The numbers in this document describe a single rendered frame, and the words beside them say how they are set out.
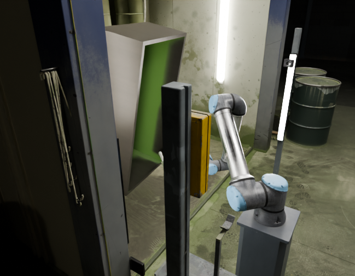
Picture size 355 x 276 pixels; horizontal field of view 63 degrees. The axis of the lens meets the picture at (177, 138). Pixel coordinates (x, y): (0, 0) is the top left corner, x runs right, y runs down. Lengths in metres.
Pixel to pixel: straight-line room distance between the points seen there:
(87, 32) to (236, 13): 2.84
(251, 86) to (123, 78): 2.25
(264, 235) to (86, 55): 1.34
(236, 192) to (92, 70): 0.98
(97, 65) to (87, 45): 0.09
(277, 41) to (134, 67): 2.19
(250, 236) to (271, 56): 2.38
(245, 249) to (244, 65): 2.47
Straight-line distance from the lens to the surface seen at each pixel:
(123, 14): 3.65
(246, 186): 1.66
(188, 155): 0.80
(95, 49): 1.16
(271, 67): 3.72
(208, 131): 0.81
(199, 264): 1.37
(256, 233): 1.84
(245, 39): 3.77
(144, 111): 2.65
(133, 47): 1.81
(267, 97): 3.80
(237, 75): 3.87
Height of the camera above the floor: 1.82
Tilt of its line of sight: 25 degrees down
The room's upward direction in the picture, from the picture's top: straight up
